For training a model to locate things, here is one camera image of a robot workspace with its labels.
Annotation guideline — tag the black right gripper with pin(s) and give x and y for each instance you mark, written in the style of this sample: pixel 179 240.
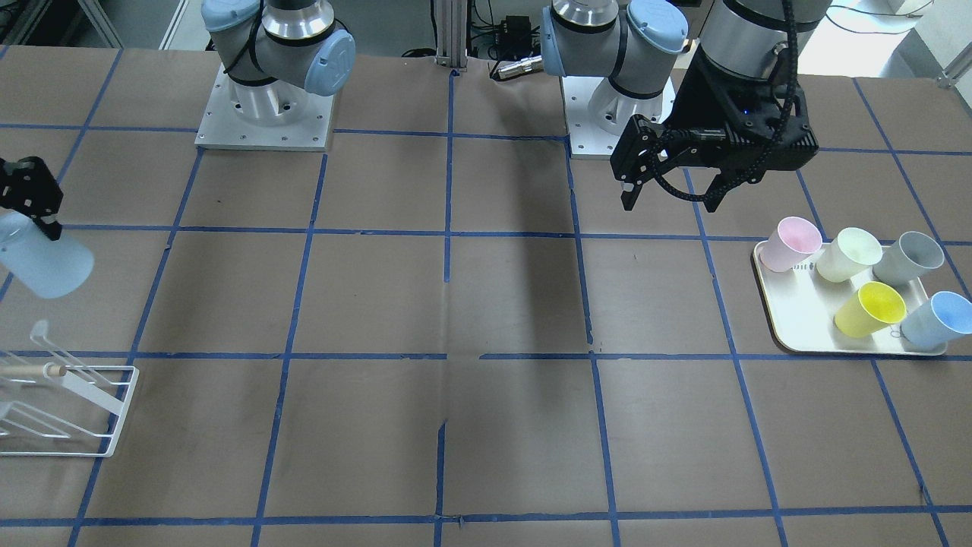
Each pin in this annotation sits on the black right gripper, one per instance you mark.
pixel 30 190

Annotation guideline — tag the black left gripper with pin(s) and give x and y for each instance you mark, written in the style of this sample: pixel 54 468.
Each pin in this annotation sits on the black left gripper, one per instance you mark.
pixel 696 99

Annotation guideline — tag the light blue plastic cup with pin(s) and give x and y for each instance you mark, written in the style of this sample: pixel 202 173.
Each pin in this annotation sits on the light blue plastic cup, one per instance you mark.
pixel 49 268

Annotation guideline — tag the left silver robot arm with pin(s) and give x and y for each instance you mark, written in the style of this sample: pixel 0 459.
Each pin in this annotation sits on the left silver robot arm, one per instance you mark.
pixel 636 47

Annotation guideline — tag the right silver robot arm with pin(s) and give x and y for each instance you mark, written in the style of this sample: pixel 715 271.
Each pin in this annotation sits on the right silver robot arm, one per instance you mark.
pixel 275 56

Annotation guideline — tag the pink plastic cup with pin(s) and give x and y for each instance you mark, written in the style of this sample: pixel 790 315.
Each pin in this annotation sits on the pink plastic cup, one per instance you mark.
pixel 794 240

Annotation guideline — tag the pale green plastic cup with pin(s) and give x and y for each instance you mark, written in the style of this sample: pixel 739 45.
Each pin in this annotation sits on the pale green plastic cup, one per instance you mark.
pixel 852 251

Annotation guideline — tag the yellow plastic cup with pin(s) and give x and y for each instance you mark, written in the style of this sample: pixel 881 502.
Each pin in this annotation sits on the yellow plastic cup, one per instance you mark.
pixel 873 307

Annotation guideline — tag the grey plastic cup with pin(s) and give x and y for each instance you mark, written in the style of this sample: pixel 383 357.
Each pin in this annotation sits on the grey plastic cup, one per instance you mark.
pixel 911 256

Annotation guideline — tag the blue plastic cup on tray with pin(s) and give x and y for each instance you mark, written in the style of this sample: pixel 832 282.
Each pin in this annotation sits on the blue plastic cup on tray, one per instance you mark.
pixel 946 316

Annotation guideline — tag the wooden rack rod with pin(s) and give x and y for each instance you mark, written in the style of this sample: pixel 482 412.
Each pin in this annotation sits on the wooden rack rod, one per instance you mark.
pixel 29 373

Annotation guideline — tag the silver metal connector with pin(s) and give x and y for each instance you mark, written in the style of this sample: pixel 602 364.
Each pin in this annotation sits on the silver metal connector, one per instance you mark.
pixel 506 71

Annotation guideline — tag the cream plastic tray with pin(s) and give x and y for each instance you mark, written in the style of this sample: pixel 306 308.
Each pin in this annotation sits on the cream plastic tray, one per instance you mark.
pixel 801 306

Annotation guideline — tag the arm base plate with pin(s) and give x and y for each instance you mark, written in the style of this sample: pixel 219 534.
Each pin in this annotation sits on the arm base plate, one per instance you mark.
pixel 596 114
pixel 274 117

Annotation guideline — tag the white wire cup rack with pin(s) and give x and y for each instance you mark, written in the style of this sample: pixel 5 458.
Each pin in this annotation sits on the white wire cup rack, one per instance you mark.
pixel 79 415

